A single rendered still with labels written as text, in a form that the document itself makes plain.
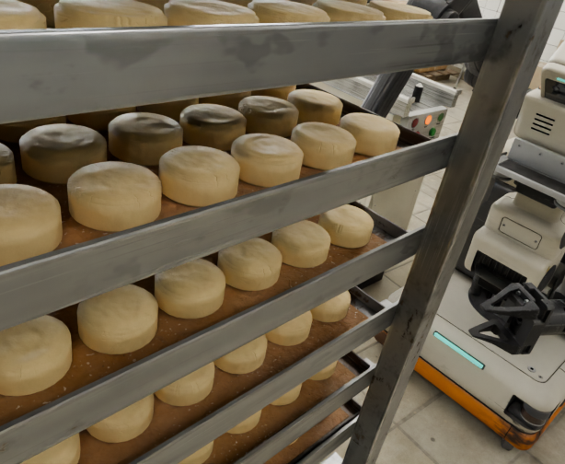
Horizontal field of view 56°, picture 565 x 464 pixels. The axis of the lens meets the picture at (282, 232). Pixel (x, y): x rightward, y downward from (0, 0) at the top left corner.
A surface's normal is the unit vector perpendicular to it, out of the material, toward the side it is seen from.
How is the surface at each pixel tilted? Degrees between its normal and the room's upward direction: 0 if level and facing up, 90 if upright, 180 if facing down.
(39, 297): 90
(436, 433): 0
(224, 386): 0
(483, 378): 90
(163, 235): 90
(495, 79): 90
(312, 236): 0
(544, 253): 98
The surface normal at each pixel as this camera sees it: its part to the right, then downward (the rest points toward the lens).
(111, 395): 0.67, 0.48
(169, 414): 0.15, -0.83
